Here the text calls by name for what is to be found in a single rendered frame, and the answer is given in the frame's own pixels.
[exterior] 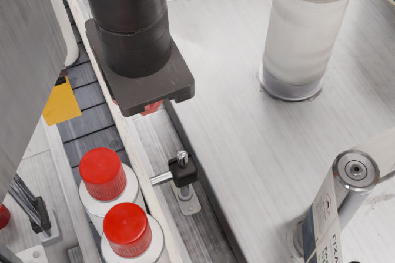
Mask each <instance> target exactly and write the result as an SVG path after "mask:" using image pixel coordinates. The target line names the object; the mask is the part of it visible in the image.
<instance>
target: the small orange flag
mask: <svg viewBox="0 0 395 263"><path fill-rule="evenodd" d="M42 115H43V118H44V119H45V121H46V123H47V125H48V126H51V125H54V124H57V123H60V122H63V121H65V120H69V119H72V118H74V117H77V116H80V115H82V113H81V111H80V109H79V106H78V104H77V101H76V99H75V96H74V94H73V91H72V89H71V86H70V84H69V81H68V78H67V77H64V76H63V77H60V78H58V79H57V81H56V83H55V85H54V87H53V90H52V92H51V95H50V97H49V99H48V101H47V104H46V106H45V108H44V110H43V112H42Z"/></svg>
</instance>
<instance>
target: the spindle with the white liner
mask: <svg viewBox="0 0 395 263"><path fill-rule="evenodd" d="M348 4H349V0H272V8H271V12H270V17H269V24H268V31H267V37H266V41H265V48H264V50H263V53H262V61H261V63H260V66H259V79H260V82H261V84H262V85H263V87H264V88H265V89H266V90H267V91H268V92H269V93H270V94H271V95H273V96H275V97H277V98H279V99H282V100H287V101H293V102H296V101H302V100H306V99H309V98H311V97H313V96H314V95H315V94H316V93H317V92H318V91H319V90H320V89H321V88H322V85H323V82H324V76H325V74H326V71H327V68H328V64H329V59H330V57H331V54H332V50H333V47H334V43H335V41H336V39H337V36H338V34H339V30H340V27H341V24H342V21H343V18H344V15H345V13H346V11H347V7H348Z"/></svg>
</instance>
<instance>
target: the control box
mask: <svg viewBox="0 0 395 263"><path fill-rule="evenodd" d="M67 55H68V50H67V45H66V42H65V39H64V37H63V33H62V31H61V27H60V26H59V22H58V20H57V17H56V14H55V11H54V9H53V6H52V3H51V0H0V207H1V205H2V203H3V200H4V198H5V196H6V194H7V192H8V189H9V187H10V185H11V183H12V180H13V178H14V176H15V173H16V171H17V169H18V167H19V164H20V162H21V160H22V158H23V156H24V153H25V151H26V148H27V146H28V144H29V142H30V140H31V137H32V135H33V133H34V131H35V128H36V126H37V124H38V122H39V119H40V117H41V115H42V112H43V110H44V108H45V106H46V104H47V101H48V99H49V97H50V95H51V92H52V90H53V87H54V85H55V83H56V81H57V79H58V76H59V74H60V72H61V70H62V68H63V65H64V63H65V61H66V57H67Z"/></svg>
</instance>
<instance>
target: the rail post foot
mask: <svg viewBox="0 0 395 263"><path fill-rule="evenodd" d="M170 185H171V187H172V190H173V192H174V195H175V197H176V200H177V202H178V205H179V208H180V210H181V212H182V214H183V215H184V216H189V215H192V214H195V213H198V212H199V211H200V210H201V205H200V202H199V200H198V198H197V196H196V193H195V191H194V189H193V186H192V184H189V191H190V194H189V195H188V196H187V197H183V196H182V195H181V193H180V188H177V187H176V186H175V184H174V182H173V180H171V181H170Z"/></svg>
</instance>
